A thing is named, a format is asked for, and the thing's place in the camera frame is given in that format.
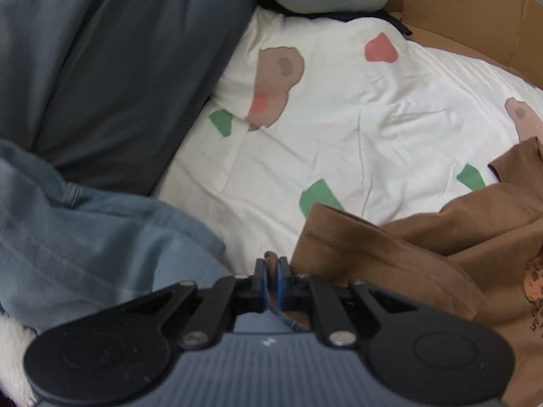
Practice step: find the white blanket with coloured shapes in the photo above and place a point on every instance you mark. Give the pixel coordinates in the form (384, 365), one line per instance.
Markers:
(339, 135)

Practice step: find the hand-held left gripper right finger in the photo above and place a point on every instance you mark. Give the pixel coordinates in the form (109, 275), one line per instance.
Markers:
(278, 292)

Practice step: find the dark grey garment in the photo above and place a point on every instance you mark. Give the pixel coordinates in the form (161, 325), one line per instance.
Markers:
(106, 72)

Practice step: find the black cloth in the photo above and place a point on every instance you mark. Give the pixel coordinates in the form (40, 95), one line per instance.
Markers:
(401, 25)

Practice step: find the blue denim jeans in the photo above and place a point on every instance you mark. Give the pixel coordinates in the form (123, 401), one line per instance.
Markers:
(85, 241)

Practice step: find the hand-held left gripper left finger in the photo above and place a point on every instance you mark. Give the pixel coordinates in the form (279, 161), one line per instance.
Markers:
(264, 292)

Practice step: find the brown printed t-shirt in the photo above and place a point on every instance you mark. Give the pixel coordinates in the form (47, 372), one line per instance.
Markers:
(382, 254)

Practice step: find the white fluffy spotted blanket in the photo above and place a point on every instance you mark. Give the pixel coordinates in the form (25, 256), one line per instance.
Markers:
(12, 347)

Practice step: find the brown cardboard sheet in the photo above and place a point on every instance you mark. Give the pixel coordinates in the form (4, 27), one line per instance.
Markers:
(458, 8)

